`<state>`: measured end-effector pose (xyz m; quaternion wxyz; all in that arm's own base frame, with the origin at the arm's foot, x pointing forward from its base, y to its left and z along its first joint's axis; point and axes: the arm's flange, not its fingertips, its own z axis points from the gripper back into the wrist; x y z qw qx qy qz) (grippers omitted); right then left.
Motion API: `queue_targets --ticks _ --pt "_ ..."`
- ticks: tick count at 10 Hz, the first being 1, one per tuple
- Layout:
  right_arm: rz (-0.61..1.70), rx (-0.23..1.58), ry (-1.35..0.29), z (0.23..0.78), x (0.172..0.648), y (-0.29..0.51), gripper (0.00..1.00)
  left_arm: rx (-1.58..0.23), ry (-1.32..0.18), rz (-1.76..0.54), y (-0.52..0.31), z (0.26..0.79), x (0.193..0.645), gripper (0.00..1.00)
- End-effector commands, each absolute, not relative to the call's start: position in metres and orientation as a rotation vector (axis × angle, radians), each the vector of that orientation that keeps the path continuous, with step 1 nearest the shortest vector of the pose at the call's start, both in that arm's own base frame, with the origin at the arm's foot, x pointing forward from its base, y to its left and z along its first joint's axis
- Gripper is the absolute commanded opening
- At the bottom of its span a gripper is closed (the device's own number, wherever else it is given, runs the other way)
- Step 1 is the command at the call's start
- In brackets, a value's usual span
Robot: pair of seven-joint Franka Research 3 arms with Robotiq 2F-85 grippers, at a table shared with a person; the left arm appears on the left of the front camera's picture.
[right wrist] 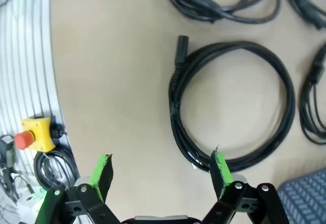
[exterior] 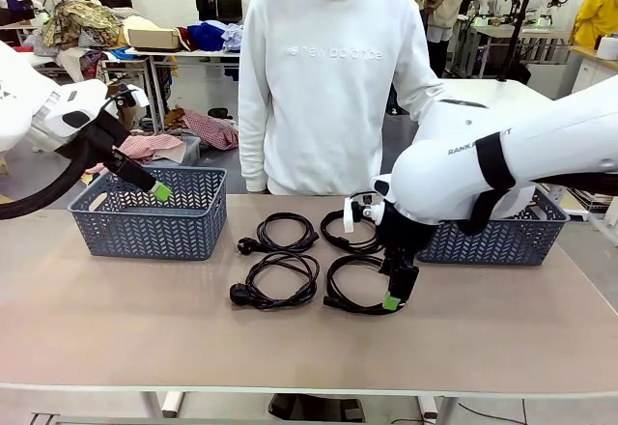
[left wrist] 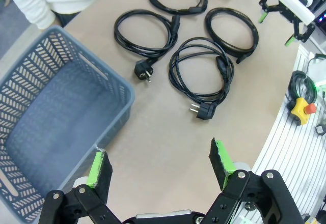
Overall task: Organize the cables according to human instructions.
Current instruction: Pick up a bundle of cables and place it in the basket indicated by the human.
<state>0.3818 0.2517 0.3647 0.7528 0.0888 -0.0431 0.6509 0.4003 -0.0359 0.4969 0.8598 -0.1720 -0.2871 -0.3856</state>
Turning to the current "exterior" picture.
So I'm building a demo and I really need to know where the person in beige coat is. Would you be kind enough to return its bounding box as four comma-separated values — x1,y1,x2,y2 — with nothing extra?
426,0,481,79

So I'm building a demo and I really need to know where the patterned clothes pile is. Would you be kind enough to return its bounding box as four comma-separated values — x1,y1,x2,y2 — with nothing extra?
40,0,125,52

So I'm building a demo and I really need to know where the blue-grey plastic basket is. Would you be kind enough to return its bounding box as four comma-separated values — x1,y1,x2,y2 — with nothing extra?
66,165,229,263
415,186,573,269

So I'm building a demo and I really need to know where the person's right forearm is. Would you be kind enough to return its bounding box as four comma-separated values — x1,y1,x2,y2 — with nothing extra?
238,100,270,194

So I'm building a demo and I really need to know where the maroon cloth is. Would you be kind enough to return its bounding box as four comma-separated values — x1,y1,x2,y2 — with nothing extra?
174,25,195,53

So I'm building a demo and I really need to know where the thick black arm hose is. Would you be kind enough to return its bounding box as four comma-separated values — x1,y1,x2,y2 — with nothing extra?
0,140,98,222

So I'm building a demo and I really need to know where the grey metal frame bar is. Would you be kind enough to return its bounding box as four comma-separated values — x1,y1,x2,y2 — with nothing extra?
29,411,272,425

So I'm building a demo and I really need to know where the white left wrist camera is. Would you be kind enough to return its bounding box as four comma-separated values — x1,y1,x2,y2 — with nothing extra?
103,83,150,109

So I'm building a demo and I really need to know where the blue cloth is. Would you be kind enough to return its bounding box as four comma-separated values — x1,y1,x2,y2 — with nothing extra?
186,19,228,53

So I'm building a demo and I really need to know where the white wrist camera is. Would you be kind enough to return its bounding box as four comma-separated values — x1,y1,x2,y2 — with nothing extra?
103,83,150,109
342,191,388,237

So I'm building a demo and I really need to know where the light blue shirt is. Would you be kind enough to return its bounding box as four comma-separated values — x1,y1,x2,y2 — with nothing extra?
220,22,245,53

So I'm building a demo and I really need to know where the black cable with inline block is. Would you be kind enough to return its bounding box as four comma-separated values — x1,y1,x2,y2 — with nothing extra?
319,208,388,256
322,254,409,317

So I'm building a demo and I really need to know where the black floor device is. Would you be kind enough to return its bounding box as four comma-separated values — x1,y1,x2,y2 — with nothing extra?
267,391,370,425

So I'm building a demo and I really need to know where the grey robot table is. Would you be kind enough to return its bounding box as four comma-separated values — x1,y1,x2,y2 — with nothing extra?
467,23,574,81

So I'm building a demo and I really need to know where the white clothes table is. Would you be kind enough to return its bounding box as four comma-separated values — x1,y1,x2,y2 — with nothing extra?
123,46,242,134

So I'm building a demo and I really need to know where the black tripod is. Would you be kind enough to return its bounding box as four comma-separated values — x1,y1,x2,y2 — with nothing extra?
496,0,542,84

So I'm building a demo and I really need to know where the white cabinet with wooden top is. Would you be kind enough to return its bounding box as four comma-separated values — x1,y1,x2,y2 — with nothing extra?
569,44,618,100

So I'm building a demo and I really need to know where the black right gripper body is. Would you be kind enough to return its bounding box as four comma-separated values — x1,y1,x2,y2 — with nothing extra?
375,204,436,256

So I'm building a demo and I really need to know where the black power cable with plug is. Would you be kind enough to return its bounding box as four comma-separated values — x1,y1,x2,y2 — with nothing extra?
228,251,321,312
236,212,322,255

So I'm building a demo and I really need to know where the person in white sweatshirt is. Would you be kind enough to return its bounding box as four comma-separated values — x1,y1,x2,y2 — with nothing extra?
238,0,446,197

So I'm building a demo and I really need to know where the red checked cloth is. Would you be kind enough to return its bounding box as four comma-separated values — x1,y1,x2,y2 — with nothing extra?
165,106,240,152

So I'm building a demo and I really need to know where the pink checked cloth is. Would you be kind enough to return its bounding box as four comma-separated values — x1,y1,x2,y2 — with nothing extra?
86,133,186,176

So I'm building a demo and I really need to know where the black arm strap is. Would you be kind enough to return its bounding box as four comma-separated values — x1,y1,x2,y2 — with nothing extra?
462,131,518,237

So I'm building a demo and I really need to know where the brown cardboard box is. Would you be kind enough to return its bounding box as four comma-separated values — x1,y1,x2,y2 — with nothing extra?
126,27,183,52

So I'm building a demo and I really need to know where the clear storage bin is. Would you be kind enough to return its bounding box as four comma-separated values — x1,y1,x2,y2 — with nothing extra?
181,134,203,167

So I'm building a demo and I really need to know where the white empty table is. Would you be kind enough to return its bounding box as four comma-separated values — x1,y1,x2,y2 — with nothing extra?
434,77,554,108

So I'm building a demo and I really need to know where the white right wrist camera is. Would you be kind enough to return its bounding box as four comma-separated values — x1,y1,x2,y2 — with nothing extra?
342,191,388,237

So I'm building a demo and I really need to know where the white table leg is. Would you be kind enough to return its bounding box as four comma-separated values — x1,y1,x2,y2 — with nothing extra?
418,392,458,419
139,387,186,419

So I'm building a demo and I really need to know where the black chair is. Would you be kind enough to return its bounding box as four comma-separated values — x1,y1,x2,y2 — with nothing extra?
216,0,244,26

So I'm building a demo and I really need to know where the person in yellow jacket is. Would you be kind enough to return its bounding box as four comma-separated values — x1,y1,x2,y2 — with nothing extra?
570,0,618,50

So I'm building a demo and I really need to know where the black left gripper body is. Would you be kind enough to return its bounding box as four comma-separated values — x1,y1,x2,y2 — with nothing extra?
86,113,135,166

